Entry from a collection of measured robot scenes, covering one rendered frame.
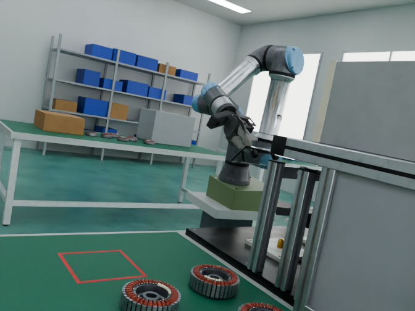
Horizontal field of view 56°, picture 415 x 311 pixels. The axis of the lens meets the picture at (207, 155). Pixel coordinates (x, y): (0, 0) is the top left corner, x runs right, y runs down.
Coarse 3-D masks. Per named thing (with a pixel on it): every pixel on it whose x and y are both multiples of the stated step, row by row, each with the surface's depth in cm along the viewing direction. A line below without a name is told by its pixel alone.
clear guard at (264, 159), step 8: (240, 152) 118; (248, 152) 120; (256, 152) 121; (264, 152) 123; (232, 160) 121; (240, 160) 123; (248, 160) 124; (256, 160) 126; (264, 160) 127; (280, 160) 130; (288, 160) 132
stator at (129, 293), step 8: (136, 280) 78; (144, 280) 79; (152, 280) 79; (128, 288) 73; (136, 288) 75; (144, 288) 77; (152, 288) 78; (160, 288) 78; (168, 288) 76; (128, 296) 71; (136, 296) 71; (144, 296) 74; (152, 296) 76; (160, 296) 77; (168, 296) 74; (176, 296) 74; (120, 304) 73; (128, 304) 70; (136, 304) 70; (144, 304) 70; (152, 304) 70; (160, 304) 70; (168, 304) 71; (176, 304) 72
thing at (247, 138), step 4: (240, 128) 127; (240, 132) 127; (244, 132) 125; (248, 132) 129; (244, 136) 125; (248, 136) 125; (252, 136) 128; (244, 140) 125; (248, 140) 124; (252, 140) 126; (256, 140) 127; (248, 144) 124
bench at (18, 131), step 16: (0, 128) 339; (16, 128) 318; (32, 128) 339; (0, 144) 365; (16, 144) 301; (80, 144) 326; (96, 144) 333; (112, 144) 341; (128, 144) 353; (144, 144) 378; (160, 144) 408; (192, 144) 486; (0, 160) 368; (16, 160) 303; (224, 160) 415; (16, 176) 305; (0, 192) 333; (160, 208) 386; (176, 208) 396; (192, 208) 408
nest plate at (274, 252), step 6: (246, 240) 120; (252, 240) 120; (270, 240) 124; (276, 240) 125; (270, 246) 118; (276, 246) 119; (270, 252) 112; (276, 252) 113; (300, 252) 117; (276, 258) 109; (300, 258) 113
